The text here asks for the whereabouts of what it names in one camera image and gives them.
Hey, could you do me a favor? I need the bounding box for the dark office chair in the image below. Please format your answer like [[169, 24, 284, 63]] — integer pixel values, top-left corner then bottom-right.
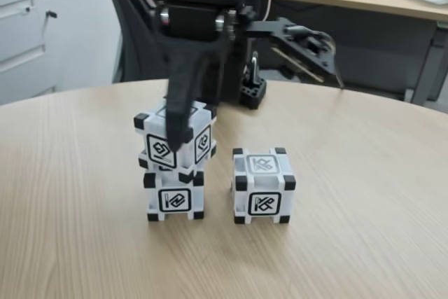
[[94, 0, 176, 85]]

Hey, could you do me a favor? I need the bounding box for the white cube layered print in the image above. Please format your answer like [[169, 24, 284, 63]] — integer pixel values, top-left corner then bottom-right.
[[134, 101, 218, 174]]

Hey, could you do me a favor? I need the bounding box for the grey camera ribbon cable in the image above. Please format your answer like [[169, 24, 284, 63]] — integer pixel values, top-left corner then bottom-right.
[[334, 64, 347, 90]]

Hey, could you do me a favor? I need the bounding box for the white cube crossed print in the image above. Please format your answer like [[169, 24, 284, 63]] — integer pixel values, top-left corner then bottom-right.
[[230, 147, 297, 225]]

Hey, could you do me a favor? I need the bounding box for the white cube zigzag print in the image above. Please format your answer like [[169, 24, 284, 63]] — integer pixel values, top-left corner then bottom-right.
[[142, 167, 206, 223]]

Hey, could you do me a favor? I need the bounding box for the white drawer cabinet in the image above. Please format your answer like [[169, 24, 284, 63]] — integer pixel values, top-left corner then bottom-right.
[[0, 0, 123, 106]]

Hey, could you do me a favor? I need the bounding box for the wooden office desk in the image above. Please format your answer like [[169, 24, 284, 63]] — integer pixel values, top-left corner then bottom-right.
[[127, 0, 448, 106]]

